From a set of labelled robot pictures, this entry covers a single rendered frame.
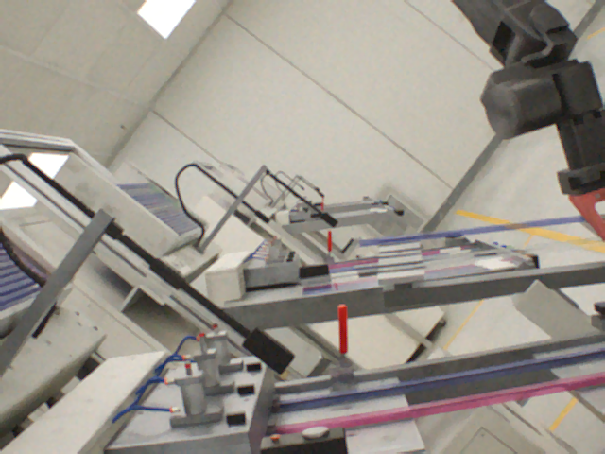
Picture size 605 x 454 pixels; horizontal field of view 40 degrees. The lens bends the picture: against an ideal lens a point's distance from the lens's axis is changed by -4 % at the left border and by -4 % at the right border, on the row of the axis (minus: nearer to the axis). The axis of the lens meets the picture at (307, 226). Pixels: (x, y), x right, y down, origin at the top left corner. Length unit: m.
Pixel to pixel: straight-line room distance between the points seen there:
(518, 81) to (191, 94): 7.82
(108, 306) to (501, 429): 0.92
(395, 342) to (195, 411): 4.74
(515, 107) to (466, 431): 1.21
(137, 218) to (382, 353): 3.69
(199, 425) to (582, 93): 0.51
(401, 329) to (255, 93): 3.76
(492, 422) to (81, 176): 1.10
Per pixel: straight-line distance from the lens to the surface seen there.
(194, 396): 0.82
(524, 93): 0.88
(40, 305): 0.80
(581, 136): 0.92
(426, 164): 8.57
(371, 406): 1.01
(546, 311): 1.45
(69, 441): 0.77
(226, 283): 2.08
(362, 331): 5.51
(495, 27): 0.98
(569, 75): 0.92
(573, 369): 1.05
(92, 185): 2.04
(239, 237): 5.45
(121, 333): 1.95
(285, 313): 1.89
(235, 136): 8.56
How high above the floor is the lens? 1.21
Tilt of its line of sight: 1 degrees down
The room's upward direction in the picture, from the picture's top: 52 degrees counter-clockwise
